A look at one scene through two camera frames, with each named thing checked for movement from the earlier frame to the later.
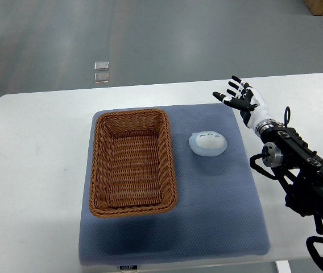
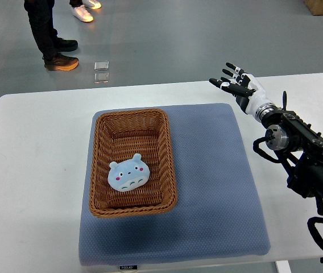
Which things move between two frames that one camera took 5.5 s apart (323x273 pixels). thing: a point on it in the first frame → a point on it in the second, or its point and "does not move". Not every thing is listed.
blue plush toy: x=207 y=143 → x=129 y=174
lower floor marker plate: x=101 y=78 does not move
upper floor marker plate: x=102 y=65 does not move
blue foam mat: x=218 y=214 does not move
